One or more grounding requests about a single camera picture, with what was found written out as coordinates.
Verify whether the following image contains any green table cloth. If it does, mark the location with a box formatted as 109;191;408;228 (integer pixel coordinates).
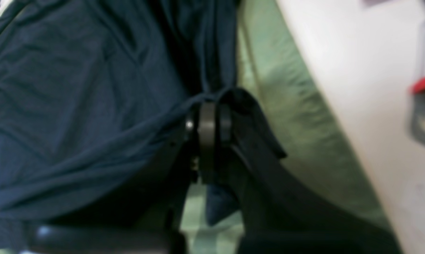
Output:
166;0;392;233

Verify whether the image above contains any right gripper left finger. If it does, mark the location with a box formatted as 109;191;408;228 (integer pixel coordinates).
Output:
25;102;217;254

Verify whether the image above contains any dark navy long-sleeve shirt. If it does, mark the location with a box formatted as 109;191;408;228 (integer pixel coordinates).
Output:
0;0;287;247

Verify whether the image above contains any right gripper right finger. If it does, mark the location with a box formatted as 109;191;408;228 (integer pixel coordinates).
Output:
218;89;402;254

